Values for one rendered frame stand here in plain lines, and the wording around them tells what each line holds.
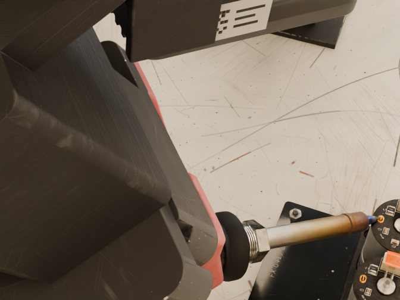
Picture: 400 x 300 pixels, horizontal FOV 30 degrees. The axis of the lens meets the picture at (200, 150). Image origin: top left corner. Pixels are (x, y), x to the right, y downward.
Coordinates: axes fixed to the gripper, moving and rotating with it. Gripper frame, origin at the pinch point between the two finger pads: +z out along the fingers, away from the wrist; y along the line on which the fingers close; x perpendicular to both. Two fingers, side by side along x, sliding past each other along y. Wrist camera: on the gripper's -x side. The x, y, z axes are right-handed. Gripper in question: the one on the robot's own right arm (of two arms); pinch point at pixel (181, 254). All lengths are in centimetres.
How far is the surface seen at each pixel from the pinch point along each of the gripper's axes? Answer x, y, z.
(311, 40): -7.5, 14.2, 14.9
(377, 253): -4.8, -0.9, 8.1
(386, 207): -6.2, 0.4, 7.7
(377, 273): -4.6, -2.0, 6.8
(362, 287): -3.8, -2.3, 6.4
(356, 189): -5.1, 4.4, 14.1
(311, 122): -5.0, 9.2, 14.0
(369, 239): -4.9, -0.3, 8.1
